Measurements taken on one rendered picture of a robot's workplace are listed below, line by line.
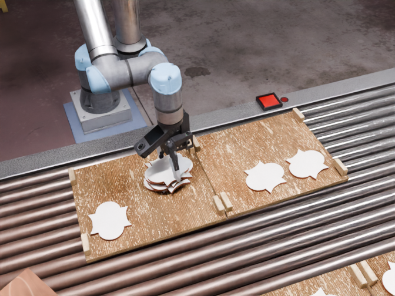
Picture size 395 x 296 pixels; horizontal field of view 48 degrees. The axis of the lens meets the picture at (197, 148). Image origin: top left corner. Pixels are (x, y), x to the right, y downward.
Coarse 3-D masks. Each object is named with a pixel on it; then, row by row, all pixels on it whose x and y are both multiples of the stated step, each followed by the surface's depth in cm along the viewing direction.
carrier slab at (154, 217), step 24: (96, 168) 144; (120, 168) 144; (144, 168) 144; (96, 192) 137; (120, 192) 137; (144, 192) 137; (168, 192) 136; (192, 192) 136; (144, 216) 130; (168, 216) 130; (192, 216) 130; (216, 216) 130; (96, 240) 125; (120, 240) 125; (144, 240) 124
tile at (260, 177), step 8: (256, 168) 141; (264, 168) 141; (272, 168) 141; (280, 168) 141; (248, 176) 139; (256, 176) 139; (264, 176) 139; (272, 176) 139; (280, 176) 139; (248, 184) 137; (256, 184) 136; (264, 184) 136; (272, 184) 136
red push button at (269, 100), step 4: (268, 96) 170; (272, 96) 170; (260, 100) 168; (264, 100) 168; (268, 100) 168; (272, 100) 168; (276, 100) 168; (264, 104) 166; (268, 104) 166; (272, 104) 166; (276, 104) 166
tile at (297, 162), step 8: (304, 152) 146; (312, 152) 146; (288, 160) 143; (296, 160) 143; (304, 160) 143; (312, 160) 143; (320, 160) 143; (296, 168) 141; (304, 168) 141; (312, 168) 141; (320, 168) 141; (328, 168) 141; (296, 176) 139; (304, 176) 138; (312, 176) 138
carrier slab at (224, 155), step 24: (264, 120) 159; (288, 120) 158; (216, 144) 151; (240, 144) 150; (264, 144) 150; (288, 144) 150; (312, 144) 150; (216, 168) 143; (240, 168) 143; (288, 168) 142; (216, 192) 136; (240, 192) 136; (264, 192) 136; (288, 192) 135
